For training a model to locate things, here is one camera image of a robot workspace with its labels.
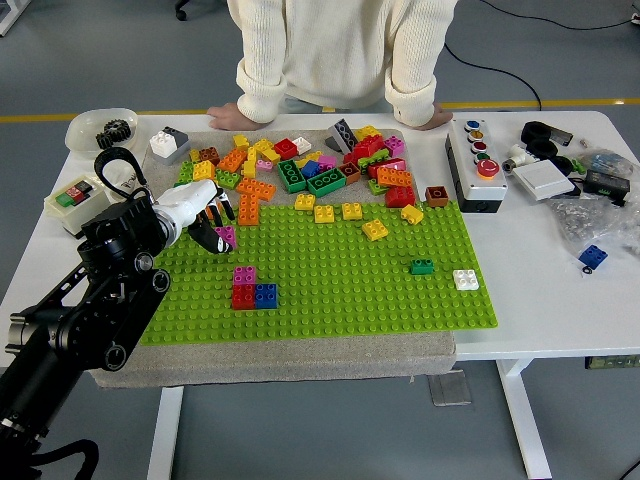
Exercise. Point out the person's left hand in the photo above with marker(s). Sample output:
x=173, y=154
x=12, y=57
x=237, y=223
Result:
x=440, y=117

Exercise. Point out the person's right hand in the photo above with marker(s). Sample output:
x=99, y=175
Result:
x=228, y=117

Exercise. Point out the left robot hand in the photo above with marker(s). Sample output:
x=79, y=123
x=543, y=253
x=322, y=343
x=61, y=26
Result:
x=187, y=200

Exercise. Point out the pink building brick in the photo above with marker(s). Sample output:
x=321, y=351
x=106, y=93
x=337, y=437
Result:
x=227, y=234
x=327, y=161
x=395, y=145
x=245, y=276

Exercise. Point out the red building brick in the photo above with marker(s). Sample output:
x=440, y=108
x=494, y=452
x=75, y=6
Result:
x=400, y=197
x=369, y=146
x=244, y=299
x=390, y=165

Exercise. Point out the blue building brick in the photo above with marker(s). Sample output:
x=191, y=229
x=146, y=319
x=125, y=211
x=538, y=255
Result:
x=594, y=255
x=266, y=297
x=310, y=170

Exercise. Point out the green studded baseplate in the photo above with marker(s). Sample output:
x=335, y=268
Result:
x=350, y=305

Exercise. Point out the person's right forearm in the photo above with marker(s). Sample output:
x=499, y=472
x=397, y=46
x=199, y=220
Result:
x=261, y=92

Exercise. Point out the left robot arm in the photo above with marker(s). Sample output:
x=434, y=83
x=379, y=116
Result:
x=120, y=225

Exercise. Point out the person's left forearm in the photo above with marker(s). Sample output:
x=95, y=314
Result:
x=412, y=100

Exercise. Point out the lime green brick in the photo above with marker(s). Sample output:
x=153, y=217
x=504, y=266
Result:
x=375, y=186
x=186, y=172
x=227, y=178
x=372, y=161

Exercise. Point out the yellow building brick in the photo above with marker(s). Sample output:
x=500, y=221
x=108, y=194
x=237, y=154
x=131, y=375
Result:
x=261, y=146
x=412, y=215
x=374, y=230
x=249, y=166
x=367, y=132
x=324, y=214
x=271, y=155
x=204, y=171
x=305, y=202
x=352, y=211
x=241, y=142
x=307, y=157

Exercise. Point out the brown building brick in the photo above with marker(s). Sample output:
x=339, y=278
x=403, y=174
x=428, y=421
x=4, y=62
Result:
x=436, y=196
x=210, y=155

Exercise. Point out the orange building brick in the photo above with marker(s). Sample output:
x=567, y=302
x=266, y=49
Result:
x=248, y=210
x=394, y=177
x=232, y=160

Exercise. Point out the small yellow brick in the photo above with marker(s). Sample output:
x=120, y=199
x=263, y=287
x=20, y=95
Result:
x=194, y=155

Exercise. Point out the grey building brick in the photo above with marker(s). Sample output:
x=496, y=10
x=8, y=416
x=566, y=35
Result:
x=181, y=140

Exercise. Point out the small pink brick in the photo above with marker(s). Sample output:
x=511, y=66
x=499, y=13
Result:
x=265, y=165

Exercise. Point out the tall white brick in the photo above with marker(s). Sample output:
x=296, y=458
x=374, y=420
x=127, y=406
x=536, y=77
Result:
x=162, y=143

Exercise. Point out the upturned red brick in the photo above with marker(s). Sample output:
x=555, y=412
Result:
x=286, y=148

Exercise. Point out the long orange brick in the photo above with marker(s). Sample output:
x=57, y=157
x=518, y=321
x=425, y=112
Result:
x=256, y=189

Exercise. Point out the white building brick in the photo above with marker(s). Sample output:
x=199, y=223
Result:
x=303, y=144
x=466, y=280

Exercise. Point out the upturned dark green brick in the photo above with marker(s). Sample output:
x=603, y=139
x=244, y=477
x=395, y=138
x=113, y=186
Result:
x=327, y=181
x=291, y=176

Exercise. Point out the grey long brick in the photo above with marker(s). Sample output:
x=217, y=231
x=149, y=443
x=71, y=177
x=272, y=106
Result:
x=344, y=132

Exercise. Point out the upturned brown brick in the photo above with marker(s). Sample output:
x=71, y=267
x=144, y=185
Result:
x=350, y=172

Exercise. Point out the small dark green brick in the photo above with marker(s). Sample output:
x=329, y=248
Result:
x=421, y=267

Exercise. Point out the white pipe fitting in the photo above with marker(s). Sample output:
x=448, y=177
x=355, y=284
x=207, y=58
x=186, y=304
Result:
x=129, y=179
x=517, y=156

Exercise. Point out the white push-button control box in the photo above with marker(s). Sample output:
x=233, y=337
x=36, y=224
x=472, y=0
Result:
x=475, y=175

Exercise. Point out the black tape roll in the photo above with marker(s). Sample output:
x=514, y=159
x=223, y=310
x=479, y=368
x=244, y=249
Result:
x=535, y=131
x=542, y=148
x=562, y=165

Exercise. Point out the black gear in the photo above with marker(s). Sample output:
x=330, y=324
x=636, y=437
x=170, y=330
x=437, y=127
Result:
x=120, y=130
x=106, y=139

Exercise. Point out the black chair base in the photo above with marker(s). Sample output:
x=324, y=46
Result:
x=182, y=10

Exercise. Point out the person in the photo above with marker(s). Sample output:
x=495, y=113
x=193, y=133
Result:
x=340, y=45

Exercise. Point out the small dark block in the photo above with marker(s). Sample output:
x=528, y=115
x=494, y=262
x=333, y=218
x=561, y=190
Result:
x=562, y=136

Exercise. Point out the white plastic bowl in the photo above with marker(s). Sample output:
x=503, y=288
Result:
x=80, y=130

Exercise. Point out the green plastic clip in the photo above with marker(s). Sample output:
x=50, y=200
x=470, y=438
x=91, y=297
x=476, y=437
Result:
x=578, y=165

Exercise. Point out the clear bag with blue parts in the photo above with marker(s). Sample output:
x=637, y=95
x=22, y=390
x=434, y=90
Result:
x=607, y=161

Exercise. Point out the black power adapter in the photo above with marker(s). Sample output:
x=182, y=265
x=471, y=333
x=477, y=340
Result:
x=607, y=182

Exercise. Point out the clear bag of screws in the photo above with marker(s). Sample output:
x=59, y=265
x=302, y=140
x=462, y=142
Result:
x=590, y=220

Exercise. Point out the grey-brown mat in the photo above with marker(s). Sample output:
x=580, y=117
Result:
x=300, y=362

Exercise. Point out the white table leg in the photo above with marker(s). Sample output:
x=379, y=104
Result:
x=165, y=435
x=525, y=425

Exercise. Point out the table height controller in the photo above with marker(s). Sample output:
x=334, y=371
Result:
x=612, y=362

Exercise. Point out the white red-green switch box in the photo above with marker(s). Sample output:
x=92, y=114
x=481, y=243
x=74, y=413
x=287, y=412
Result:
x=75, y=205

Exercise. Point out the white wall switch plate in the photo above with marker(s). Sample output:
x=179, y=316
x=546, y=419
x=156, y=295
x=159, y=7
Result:
x=542, y=180

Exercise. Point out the white furniture frame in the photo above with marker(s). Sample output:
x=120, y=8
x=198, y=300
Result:
x=9, y=20

